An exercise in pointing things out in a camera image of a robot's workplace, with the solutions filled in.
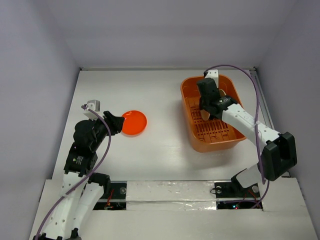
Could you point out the aluminium side rail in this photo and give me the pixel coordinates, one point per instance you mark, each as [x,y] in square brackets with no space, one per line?
[264,114]

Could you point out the orange red plate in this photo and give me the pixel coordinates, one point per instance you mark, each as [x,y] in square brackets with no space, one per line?
[135,122]

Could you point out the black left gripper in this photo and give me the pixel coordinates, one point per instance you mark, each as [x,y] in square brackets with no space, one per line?
[115,122]

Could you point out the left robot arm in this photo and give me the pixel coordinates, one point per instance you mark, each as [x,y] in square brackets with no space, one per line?
[82,186]

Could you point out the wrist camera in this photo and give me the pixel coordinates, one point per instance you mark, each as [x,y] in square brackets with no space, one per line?
[91,109]
[212,74]

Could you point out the silver foil tape strip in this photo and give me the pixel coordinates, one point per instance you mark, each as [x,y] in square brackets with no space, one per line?
[170,196]

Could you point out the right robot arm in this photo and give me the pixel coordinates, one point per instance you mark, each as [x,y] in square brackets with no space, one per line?
[276,151]

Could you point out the cream floral plate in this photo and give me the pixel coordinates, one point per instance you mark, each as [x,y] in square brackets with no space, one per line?
[206,115]

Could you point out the orange plastic dish rack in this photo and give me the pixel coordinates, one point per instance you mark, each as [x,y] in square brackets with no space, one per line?
[205,136]

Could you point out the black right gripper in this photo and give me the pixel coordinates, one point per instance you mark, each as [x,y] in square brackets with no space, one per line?
[207,110]

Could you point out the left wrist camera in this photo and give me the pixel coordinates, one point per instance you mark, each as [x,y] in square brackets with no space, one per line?
[91,109]

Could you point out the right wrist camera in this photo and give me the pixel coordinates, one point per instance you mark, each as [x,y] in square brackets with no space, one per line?
[212,74]

